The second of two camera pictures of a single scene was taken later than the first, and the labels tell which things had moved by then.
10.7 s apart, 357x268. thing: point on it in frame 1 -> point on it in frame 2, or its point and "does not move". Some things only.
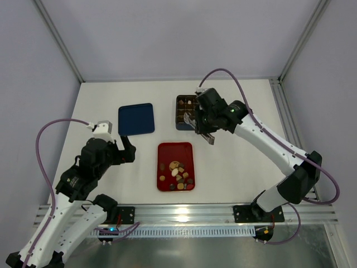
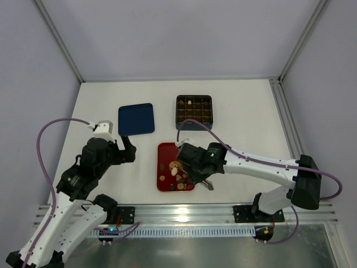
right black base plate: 245,214 does not move
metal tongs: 191,121 -> 209,184
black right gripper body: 200,120 -> 193,173
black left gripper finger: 128,146 does not move
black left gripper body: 122,154 does not move
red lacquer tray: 175,166 does not move
